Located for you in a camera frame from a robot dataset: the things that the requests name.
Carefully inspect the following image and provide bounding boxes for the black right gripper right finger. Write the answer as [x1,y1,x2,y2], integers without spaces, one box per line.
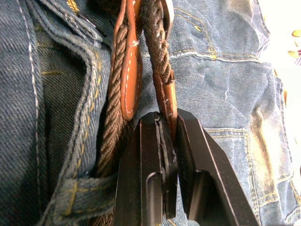
[175,110,261,226]

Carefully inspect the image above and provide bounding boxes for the white patterned table cloth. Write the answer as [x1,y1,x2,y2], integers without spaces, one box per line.
[257,0,301,165]

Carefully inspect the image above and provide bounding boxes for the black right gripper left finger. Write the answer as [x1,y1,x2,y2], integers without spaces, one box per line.
[113,112,178,226]

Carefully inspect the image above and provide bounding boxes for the brown braided belt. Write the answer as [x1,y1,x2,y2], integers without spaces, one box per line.
[90,0,177,226]

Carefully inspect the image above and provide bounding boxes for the blue denim shorts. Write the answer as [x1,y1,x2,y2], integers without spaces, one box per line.
[0,0,301,226]

